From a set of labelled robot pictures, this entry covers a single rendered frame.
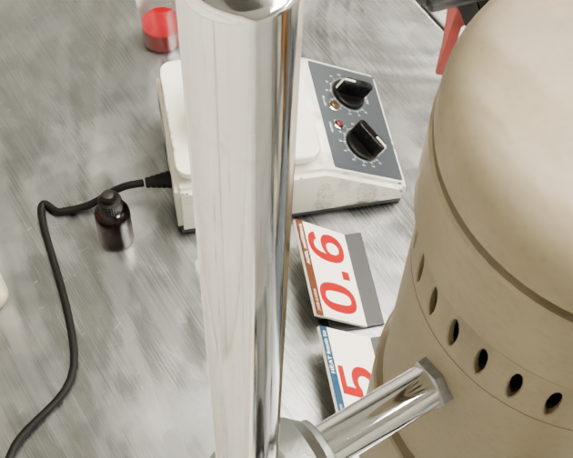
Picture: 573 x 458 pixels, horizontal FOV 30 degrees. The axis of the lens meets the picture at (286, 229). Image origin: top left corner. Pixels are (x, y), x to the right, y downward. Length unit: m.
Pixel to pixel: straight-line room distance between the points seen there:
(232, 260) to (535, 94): 0.10
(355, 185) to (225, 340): 0.73
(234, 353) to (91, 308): 0.72
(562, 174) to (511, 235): 0.02
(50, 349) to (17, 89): 0.27
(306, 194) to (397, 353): 0.58
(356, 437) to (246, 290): 0.13
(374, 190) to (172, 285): 0.19
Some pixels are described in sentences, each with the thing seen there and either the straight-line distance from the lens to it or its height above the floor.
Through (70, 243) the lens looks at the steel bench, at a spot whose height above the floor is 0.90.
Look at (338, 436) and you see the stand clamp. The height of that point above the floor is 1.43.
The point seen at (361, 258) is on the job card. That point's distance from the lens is 0.92.
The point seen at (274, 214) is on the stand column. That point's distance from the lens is 0.15.
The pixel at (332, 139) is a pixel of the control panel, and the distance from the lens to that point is 0.91.
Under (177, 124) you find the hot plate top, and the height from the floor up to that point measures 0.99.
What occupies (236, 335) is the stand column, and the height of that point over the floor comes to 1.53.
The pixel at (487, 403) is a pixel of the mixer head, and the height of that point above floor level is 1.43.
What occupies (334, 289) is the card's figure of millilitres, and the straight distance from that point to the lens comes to 0.88.
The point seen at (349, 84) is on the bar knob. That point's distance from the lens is 0.94.
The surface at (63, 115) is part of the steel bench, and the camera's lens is 1.02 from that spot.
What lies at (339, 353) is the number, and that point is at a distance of 0.85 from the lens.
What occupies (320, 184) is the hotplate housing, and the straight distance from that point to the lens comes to 0.90.
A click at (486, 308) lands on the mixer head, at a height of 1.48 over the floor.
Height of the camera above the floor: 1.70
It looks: 59 degrees down
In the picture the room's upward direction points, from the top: 3 degrees clockwise
